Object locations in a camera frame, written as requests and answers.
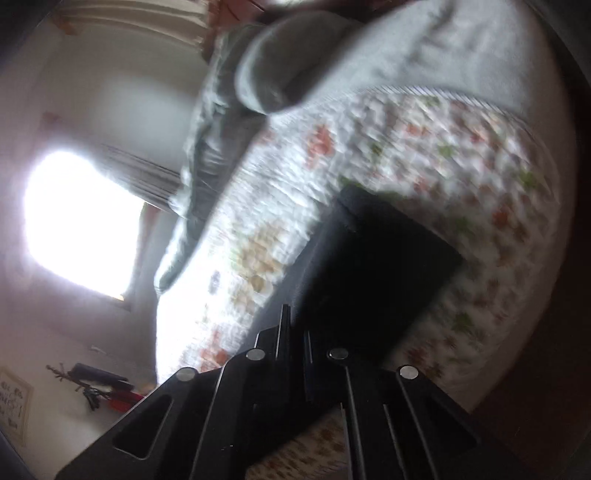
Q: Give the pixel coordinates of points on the wooden coat rack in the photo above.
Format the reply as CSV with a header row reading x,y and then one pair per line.
x,y
57,371

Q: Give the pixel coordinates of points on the black pants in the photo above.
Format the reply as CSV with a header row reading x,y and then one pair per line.
x,y
383,277

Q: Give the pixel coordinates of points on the floral quilted bedspread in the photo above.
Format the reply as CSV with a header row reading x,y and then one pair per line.
x,y
415,152

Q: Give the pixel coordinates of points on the framed wall picture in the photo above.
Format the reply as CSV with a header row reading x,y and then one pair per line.
x,y
14,399

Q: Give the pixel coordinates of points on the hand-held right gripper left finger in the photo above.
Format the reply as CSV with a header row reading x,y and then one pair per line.
x,y
285,323

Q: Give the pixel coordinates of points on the dark jacket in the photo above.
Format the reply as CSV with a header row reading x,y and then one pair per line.
x,y
94,374

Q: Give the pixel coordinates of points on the grey duvet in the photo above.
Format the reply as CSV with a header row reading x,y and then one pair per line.
x,y
221,138

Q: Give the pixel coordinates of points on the grey striped curtain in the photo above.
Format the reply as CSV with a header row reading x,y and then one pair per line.
x,y
143,177

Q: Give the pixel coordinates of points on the red bag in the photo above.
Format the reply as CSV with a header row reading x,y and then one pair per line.
x,y
122,402

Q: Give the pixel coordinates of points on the bright window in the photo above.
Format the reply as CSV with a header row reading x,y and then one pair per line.
x,y
78,221

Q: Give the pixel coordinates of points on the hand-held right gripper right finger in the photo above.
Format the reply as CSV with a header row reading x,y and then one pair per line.
x,y
308,350

